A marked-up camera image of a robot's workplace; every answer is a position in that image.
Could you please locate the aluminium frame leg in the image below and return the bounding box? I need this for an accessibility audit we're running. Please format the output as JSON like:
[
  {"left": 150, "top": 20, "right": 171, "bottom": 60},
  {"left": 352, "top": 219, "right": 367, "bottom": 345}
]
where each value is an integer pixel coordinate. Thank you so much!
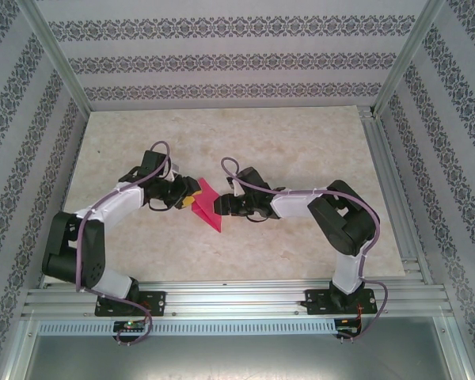
[
  {"left": 435, "top": 314, "right": 475, "bottom": 380},
  {"left": 0, "top": 316, "right": 40, "bottom": 380}
]

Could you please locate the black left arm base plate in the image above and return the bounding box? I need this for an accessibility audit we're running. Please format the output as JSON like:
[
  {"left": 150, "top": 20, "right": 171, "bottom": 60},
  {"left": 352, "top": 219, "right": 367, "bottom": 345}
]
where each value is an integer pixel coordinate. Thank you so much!
[{"left": 94, "top": 291, "right": 167, "bottom": 317}]

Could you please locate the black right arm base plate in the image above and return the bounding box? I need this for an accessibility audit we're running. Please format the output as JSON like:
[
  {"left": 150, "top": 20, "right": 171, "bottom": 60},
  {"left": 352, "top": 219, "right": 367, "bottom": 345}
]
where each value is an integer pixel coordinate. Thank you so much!
[{"left": 305, "top": 287, "right": 378, "bottom": 316}]

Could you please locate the aluminium mounting rail beam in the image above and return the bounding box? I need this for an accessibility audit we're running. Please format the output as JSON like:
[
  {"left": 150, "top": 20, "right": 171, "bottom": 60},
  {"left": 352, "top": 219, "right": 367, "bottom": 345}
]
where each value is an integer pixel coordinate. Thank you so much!
[{"left": 21, "top": 279, "right": 454, "bottom": 318}]

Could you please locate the aluminium frame post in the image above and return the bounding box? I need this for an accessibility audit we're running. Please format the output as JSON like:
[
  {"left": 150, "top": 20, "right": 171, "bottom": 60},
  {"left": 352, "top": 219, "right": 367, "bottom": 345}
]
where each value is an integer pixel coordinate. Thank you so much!
[
  {"left": 373, "top": 0, "right": 447, "bottom": 116},
  {"left": 17, "top": 0, "right": 93, "bottom": 116}
]

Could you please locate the grey sheet metal panel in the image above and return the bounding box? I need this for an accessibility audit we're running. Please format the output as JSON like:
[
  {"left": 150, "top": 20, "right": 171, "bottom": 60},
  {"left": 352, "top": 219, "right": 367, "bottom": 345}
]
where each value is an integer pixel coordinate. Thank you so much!
[{"left": 13, "top": 334, "right": 466, "bottom": 380}]

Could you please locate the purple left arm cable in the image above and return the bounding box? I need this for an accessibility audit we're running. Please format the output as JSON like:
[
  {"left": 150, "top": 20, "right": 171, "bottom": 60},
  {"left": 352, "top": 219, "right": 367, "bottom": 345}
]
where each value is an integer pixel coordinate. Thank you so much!
[{"left": 74, "top": 141, "right": 172, "bottom": 346}]

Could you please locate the pink cloth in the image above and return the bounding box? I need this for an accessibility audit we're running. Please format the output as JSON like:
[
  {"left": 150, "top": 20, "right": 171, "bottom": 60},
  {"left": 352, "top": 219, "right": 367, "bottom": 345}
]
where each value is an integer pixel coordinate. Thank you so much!
[{"left": 189, "top": 177, "right": 225, "bottom": 234}]

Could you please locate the aluminium side rail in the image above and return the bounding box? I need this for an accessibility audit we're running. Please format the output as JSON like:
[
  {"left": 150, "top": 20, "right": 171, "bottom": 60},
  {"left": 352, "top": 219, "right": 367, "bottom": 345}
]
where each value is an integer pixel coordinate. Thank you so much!
[{"left": 358, "top": 105, "right": 435, "bottom": 284}]

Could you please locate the grey slotted cable duct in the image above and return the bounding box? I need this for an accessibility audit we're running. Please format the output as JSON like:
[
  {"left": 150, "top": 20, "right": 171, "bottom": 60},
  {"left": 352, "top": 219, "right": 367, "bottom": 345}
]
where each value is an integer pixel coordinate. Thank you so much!
[{"left": 37, "top": 319, "right": 337, "bottom": 336}]

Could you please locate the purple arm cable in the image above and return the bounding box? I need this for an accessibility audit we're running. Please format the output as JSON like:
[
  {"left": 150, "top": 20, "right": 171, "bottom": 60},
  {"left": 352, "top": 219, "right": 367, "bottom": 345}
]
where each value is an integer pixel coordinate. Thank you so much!
[
  {"left": 74, "top": 141, "right": 172, "bottom": 346},
  {"left": 220, "top": 157, "right": 389, "bottom": 342}
]

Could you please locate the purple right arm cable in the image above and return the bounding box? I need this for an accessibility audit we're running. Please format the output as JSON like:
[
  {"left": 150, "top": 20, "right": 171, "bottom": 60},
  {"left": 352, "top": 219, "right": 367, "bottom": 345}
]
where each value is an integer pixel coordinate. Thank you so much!
[{"left": 220, "top": 157, "right": 389, "bottom": 342}]

